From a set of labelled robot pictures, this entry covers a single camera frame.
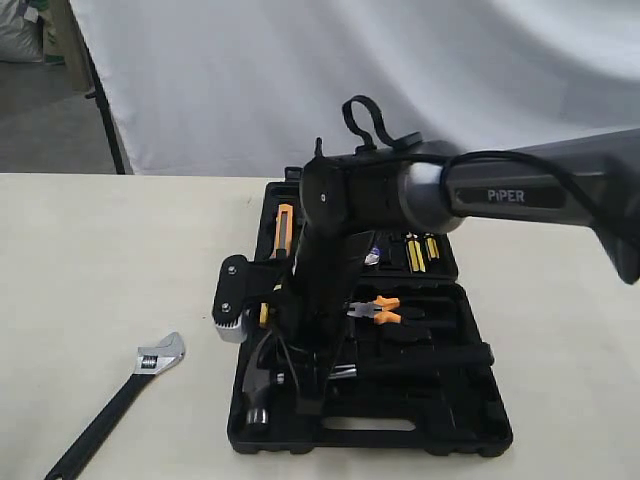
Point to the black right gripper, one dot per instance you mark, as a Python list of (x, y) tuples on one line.
[(325, 274)]

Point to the claw hammer black grip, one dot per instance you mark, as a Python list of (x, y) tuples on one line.
[(259, 381)]

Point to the black plastic tool case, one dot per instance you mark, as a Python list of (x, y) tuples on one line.
[(371, 344)]

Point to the black insulating tape roll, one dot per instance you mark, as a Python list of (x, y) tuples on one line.
[(373, 257)]

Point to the adjustable wrench black handle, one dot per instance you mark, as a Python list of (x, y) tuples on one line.
[(150, 363)]

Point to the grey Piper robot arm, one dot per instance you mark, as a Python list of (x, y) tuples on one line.
[(590, 182)]

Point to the yellow tape measure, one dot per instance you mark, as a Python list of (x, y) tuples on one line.
[(264, 314)]

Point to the orange utility knife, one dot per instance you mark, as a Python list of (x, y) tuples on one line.
[(284, 230)]

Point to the large yellow black screwdriver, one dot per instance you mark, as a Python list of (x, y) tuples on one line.
[(414, 252)]

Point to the small yellow black screwdriver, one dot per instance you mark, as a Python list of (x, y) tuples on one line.
[(431, 247)]

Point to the white backdrop cloth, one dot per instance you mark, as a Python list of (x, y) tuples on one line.
[(231, 88)]

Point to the black backdrop stand pole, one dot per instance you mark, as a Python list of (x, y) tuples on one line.
[(98, 95)]

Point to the grey sack in background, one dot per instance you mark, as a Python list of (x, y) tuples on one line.
[(21, 35)]

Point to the orange handled pliers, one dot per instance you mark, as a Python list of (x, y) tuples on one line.
[(381, 310)]

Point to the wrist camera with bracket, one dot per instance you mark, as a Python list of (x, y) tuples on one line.
[(241, 284)]

